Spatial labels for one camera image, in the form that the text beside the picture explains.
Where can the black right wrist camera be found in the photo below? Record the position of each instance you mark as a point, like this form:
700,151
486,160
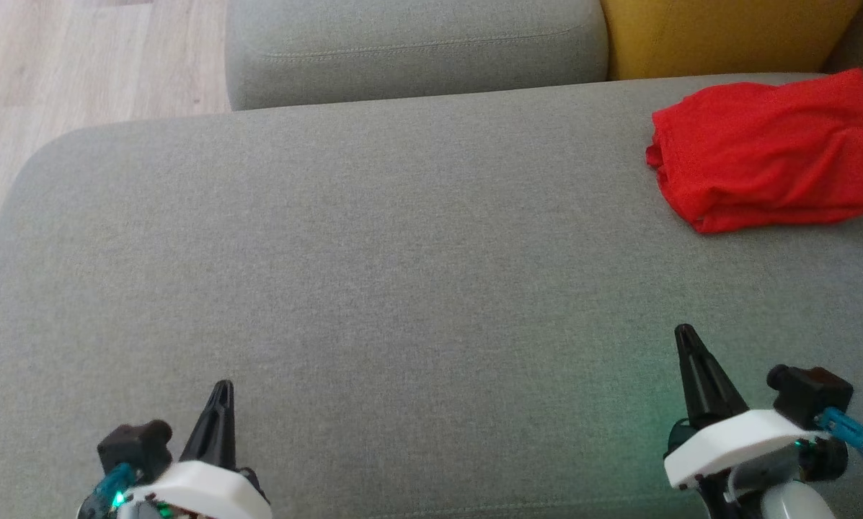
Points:
813,393

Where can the red jersey white sleeves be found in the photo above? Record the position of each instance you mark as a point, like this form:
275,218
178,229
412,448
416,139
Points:
770,151

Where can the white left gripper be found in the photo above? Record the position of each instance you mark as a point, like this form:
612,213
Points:
200,494

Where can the yellow sofa cushion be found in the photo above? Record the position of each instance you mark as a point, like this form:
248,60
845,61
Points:
727,36

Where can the grey sofa seat cushion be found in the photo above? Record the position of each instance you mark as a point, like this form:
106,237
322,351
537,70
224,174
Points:
402,288

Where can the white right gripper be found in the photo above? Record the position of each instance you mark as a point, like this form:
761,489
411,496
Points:
734,447

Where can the grey sofa back cushion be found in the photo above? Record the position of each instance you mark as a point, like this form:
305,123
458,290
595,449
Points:
417,47

